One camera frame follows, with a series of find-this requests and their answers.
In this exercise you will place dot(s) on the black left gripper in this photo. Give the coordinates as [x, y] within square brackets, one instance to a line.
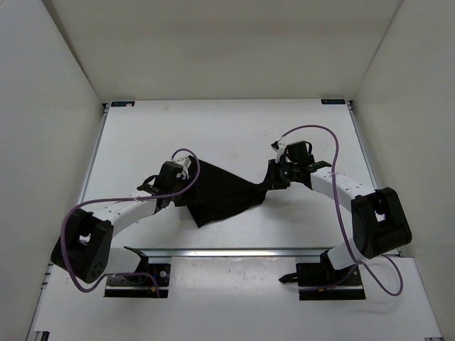
[188, 182]

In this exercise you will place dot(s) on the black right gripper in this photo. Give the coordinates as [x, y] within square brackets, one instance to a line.
[274, 182]

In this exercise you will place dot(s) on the black skirt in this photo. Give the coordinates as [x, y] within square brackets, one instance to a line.
[218, 194]

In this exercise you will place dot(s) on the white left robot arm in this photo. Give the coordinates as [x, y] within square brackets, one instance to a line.
[84, 247]

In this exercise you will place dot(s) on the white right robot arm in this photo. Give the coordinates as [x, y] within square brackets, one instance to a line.
[379, 224]

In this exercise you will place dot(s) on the dark sticker far right corner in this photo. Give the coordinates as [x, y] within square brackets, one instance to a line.
[333, 101]

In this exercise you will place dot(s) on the dark sticker corner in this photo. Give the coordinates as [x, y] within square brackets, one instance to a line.
[122, 103]
[333, 101]

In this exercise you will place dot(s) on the dark sticker far left corner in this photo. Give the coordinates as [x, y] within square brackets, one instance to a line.
[122, 103]

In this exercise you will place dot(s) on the white front cover board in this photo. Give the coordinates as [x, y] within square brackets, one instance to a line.
[236, 299]

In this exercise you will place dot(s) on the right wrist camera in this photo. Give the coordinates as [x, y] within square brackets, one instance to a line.
[280, 148]

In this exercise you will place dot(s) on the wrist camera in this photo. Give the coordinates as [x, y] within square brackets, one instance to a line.
[185, 163]
[280, 148]

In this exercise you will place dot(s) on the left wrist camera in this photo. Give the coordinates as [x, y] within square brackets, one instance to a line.
[185, 163]

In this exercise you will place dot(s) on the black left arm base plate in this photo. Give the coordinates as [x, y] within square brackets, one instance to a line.
[142, 286]

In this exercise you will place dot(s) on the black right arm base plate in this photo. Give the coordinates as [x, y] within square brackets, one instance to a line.
[316, 282]

